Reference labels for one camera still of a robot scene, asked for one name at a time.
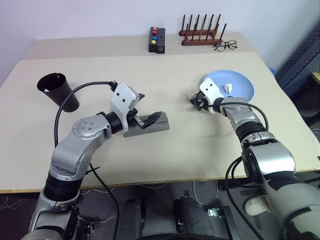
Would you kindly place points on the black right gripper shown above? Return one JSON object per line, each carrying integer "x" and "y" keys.
{"x": 200, "y": 102}

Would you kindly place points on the black box with coloured buttons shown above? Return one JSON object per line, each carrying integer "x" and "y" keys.
{"x": 152, "y": 47}

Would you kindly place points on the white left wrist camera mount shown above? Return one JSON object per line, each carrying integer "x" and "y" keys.
{"x": 122, "y": 96}

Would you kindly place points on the plain black box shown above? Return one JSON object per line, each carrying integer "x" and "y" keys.
{"x": 160, "y": 43}

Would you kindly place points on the brown wooden peg rack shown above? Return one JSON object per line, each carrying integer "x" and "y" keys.
{"x": 200, "y": 42}

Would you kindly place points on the grey glasses case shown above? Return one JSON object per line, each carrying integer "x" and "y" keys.
{"x": 160, "y": 125}

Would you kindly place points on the white paper ball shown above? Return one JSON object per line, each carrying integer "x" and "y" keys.
{"x": 228, "y": 88}

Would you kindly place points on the dark rounded shape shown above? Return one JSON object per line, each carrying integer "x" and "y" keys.
{"x": 131, "y": 217}
{"x": 192, "y": 217}

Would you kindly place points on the black table support bar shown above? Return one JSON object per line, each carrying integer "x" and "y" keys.
{"x": 240, "y": 185}

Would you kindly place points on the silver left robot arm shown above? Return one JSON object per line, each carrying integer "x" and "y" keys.
{"x": 82, "y": 140}

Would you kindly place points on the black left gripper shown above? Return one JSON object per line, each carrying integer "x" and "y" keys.
{"x": 133, "y": 118}

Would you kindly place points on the blue plate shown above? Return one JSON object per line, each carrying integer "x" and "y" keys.
{"x": 240, "y": 78}

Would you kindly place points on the dark-framed clear eyeglasses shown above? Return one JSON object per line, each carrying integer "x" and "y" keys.
{"x": 222, "y": 48}

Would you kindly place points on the black metal floor bracket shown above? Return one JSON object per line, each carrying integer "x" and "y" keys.
{"x": 228, "y": 222}

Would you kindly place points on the black plastic cup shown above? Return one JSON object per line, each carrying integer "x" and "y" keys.
{"x": 65, "y": 97}

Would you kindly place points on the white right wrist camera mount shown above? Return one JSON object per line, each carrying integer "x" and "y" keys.
{"x": 210, "y": 90}

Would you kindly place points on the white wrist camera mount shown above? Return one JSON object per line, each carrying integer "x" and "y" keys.
{"x": 122, "y": 96}
{"x": 210, "y": 90}

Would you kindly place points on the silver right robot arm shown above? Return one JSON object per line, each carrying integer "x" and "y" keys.
{"x": 270, "y": 160}

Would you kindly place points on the white sneaker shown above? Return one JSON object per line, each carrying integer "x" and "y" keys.
{"x": 255, "y": 206}

